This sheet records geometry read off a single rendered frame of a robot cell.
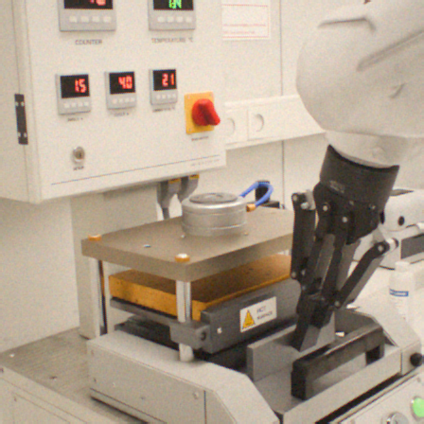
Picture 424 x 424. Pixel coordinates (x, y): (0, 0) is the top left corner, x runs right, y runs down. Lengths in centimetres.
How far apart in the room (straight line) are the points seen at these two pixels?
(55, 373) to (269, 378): 29
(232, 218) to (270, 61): 99
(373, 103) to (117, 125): 46
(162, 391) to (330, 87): 38
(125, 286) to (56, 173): 16
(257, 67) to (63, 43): 93
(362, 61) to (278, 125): 123
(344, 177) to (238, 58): 103
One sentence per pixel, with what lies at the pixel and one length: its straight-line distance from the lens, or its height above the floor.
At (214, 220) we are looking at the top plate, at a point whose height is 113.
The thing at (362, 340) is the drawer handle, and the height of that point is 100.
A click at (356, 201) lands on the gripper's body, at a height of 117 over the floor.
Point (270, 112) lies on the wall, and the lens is 176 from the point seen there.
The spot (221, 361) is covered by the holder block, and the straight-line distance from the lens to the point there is 86.
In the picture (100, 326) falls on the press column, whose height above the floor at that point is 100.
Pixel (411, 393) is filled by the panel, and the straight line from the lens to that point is 97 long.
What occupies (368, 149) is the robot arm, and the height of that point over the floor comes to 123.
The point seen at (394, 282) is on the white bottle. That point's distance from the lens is 155.
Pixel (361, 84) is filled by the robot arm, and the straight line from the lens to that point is 57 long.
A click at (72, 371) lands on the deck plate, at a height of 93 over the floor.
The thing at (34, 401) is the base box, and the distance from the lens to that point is 103.
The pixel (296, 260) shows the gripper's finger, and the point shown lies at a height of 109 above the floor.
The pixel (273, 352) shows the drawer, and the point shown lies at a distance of 85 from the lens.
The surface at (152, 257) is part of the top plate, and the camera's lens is 81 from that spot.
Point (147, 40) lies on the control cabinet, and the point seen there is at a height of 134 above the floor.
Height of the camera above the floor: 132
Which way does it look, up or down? 12 degrees down
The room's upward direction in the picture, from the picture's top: 2 degrees counter-clockwise
